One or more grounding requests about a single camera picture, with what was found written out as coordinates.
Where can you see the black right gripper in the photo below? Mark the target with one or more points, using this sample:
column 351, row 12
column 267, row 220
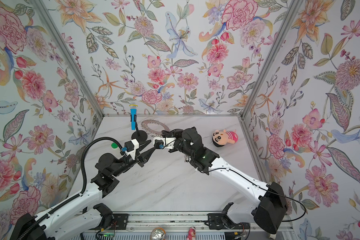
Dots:
column 177, row 135

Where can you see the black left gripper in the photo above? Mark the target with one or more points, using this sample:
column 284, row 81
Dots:
column 140, row 159

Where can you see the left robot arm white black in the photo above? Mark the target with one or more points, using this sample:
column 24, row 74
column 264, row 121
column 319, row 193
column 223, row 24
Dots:
column 84, row 210

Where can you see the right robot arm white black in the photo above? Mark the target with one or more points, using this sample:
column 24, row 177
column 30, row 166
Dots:
column 269, row 204

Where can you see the blue toy microphone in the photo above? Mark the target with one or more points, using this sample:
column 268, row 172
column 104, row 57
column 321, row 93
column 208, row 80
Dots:
column 133, row 108

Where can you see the shiny round metal object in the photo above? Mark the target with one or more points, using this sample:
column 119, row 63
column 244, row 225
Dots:
column 158, row 234

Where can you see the small pink figurine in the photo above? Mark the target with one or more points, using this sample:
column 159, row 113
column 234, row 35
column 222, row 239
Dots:
column 191, row 234

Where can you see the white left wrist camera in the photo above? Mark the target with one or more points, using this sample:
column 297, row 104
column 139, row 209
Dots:
column 130, row 148

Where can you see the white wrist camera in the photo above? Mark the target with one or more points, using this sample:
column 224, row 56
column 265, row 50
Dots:
column 164, row 143
column 130, row 148

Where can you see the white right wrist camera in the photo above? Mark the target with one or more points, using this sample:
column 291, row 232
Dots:
column 164, row 143

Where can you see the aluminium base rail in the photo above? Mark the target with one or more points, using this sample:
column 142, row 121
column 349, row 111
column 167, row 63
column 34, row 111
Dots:
column 169, row 221

